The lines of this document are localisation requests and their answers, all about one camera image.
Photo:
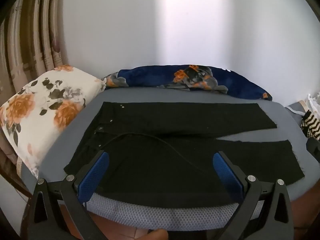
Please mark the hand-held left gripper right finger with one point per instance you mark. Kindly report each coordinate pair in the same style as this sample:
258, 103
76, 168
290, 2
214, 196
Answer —
227, 177

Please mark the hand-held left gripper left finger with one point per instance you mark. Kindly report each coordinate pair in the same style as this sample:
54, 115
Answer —
93, 177

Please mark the black pants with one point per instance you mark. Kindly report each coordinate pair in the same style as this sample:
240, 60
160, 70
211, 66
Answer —
160, 165

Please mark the black white striped cloth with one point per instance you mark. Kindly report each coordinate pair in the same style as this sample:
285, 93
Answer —
311, 126

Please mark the white floral pillow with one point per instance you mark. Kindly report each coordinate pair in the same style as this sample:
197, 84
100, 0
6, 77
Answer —
45, 110

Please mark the grey mesh mattress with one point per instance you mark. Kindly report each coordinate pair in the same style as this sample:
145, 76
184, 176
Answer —
175, 94

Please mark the navy floral blanket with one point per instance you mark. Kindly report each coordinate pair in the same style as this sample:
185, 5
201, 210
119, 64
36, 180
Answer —
150, 77

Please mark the beige patterned curtain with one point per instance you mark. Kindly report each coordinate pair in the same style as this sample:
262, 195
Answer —
27, 42

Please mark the dark wooden bed frame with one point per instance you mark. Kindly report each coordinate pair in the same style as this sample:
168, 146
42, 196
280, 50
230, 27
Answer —
10, 175

